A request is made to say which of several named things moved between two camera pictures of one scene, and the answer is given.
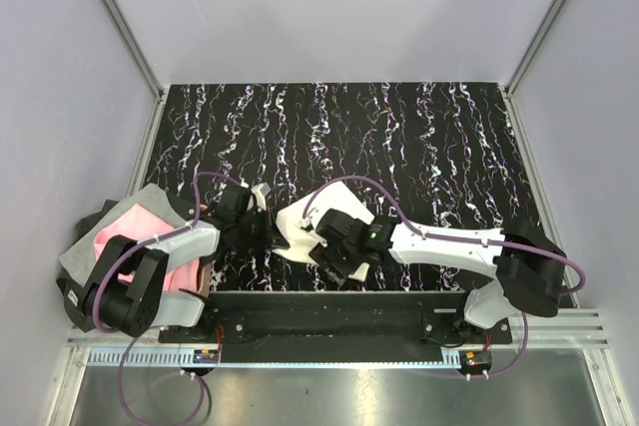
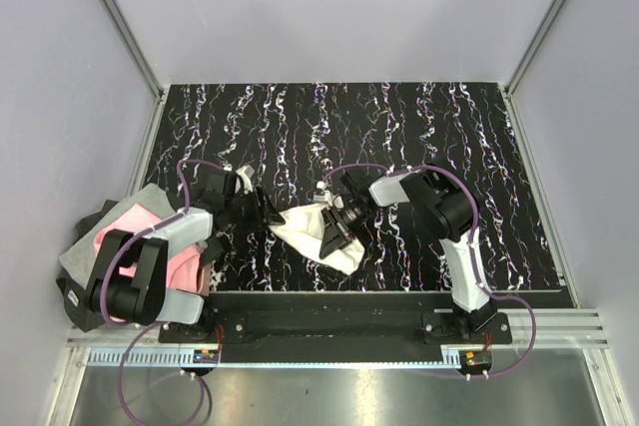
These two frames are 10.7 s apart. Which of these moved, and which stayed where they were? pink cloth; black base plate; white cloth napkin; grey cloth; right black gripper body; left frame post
Moved: white cloth napkin; right black gripper body
Stayed: pink cloth; grey cloth; left frame post; black base plate
